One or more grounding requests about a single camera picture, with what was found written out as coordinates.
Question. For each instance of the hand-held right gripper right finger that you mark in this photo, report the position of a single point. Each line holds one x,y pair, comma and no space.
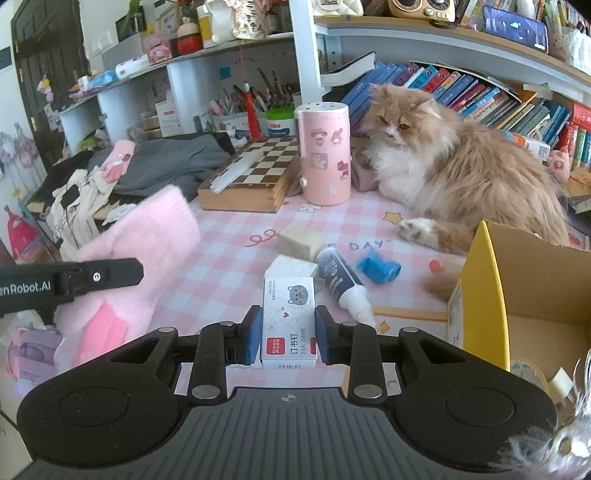
325,337

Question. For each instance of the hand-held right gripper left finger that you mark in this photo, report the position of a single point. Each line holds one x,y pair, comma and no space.
252,334

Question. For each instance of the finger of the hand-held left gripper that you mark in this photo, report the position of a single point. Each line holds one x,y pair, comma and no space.
115,272

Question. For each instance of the white staples box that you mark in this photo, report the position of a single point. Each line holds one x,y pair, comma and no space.
288,314

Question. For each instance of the pink fluffy plush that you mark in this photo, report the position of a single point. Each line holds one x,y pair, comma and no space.
147,240

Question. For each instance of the dark blue white tube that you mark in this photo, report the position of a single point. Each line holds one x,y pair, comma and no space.
339,277

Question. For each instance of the white tissue pack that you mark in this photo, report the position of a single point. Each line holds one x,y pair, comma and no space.
291,266

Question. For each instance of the yellow cardboard box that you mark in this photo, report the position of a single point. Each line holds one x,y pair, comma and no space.
485,277

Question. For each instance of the yellow tape roll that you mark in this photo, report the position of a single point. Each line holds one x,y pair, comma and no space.
531,371

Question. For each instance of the pink checkered desktop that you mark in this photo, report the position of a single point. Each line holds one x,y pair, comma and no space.
231,258

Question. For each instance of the pink children backpack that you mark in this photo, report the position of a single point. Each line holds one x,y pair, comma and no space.
21,230

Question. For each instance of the purple backpack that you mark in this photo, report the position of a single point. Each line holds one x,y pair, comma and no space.
32,350

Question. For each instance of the white garment with black print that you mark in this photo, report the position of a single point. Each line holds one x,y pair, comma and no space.
74,203

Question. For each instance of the beige sponge block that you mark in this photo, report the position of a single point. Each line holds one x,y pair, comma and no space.
300,242

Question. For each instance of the pink glove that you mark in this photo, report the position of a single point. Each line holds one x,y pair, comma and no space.
117,161

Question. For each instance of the grey cloth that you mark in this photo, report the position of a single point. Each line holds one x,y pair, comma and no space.
175,161

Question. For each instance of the white plastic case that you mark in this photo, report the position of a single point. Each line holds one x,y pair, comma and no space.
231,173

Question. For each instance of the wooden chessboard box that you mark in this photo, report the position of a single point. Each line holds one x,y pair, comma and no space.
258,180

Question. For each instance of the white box with red label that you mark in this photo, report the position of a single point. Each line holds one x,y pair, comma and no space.
166,115

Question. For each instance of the pink canister with stickers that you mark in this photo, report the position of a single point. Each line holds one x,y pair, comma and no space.
323,157

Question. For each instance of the blue wipes pack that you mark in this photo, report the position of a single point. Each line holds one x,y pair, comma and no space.
101,79

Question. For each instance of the small plush doll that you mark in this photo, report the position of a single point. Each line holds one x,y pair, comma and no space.
46,88

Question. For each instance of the white wipes pack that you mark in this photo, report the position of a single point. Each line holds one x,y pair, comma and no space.
133,69

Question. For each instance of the pen holder with pens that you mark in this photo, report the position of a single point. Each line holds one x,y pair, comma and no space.
231,104

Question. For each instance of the red tassel doll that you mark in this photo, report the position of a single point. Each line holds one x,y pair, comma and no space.
251,115

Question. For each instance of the orange and white cat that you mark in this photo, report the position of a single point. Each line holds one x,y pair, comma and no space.
461,175

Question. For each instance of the green lid jar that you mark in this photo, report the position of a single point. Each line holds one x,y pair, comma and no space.
279,122

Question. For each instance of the pink gift box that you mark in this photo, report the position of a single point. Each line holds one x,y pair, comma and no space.
158,51

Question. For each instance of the dark wooden door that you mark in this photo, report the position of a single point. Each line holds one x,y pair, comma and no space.
46,46

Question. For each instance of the red round jar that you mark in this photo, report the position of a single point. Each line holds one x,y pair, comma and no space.
187,41

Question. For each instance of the white jug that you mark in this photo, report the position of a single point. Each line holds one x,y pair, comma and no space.
219,23

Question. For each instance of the small white orange carton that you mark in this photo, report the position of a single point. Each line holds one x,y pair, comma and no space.
526,145

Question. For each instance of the row of colourful books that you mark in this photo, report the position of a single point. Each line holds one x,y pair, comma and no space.
461,90

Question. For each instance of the floral vase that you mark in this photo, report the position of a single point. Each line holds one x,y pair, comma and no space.
251,21

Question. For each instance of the white shelf unit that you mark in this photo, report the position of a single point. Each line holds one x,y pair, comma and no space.
304,46

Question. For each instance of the pink pig toy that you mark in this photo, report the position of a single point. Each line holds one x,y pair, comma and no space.
561,162

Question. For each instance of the row of red books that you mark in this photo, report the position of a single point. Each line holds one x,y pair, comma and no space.
579,134

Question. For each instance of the white quilted bag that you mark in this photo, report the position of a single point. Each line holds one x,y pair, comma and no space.
337,7

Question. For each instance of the gold retro radio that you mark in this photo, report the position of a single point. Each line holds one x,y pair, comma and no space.
420,9

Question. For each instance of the smartphone with lit screen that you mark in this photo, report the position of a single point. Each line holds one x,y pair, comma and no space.
515,27

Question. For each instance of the white storage box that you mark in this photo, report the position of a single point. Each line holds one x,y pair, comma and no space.
572,48

